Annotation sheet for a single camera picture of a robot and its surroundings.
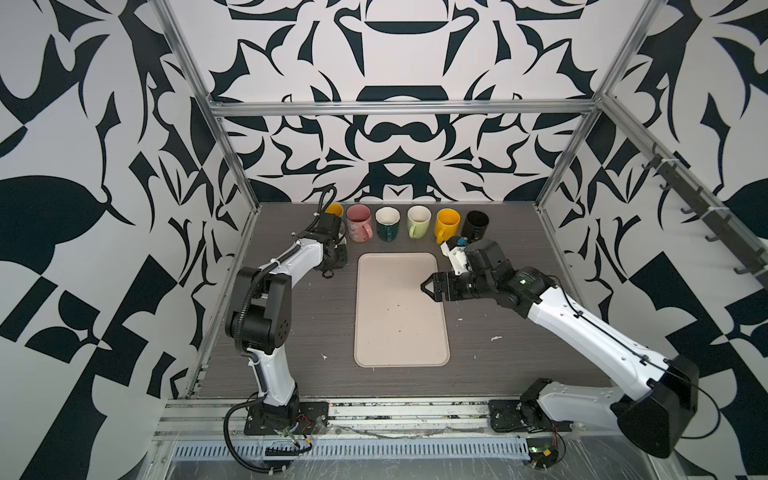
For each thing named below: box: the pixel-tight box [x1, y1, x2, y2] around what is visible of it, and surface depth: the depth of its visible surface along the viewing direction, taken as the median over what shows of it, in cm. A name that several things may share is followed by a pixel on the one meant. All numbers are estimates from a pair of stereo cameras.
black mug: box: [461, 210, 489, 243], surface depth 107 cm
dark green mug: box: [375, 206, 401, 242], surface depth 104 cm
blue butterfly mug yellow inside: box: [326, 202, 344, 217], surface depth 104 cm
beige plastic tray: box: [354, 252, 450, 367], surface depth 91 cm
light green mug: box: [407, 205, 432, 239], surface depth 107 cm
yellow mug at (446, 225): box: [434, 208, 461, 245], surface depth 107 cm
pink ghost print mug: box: [346, 203, 373, 243], surface depth 104 cm
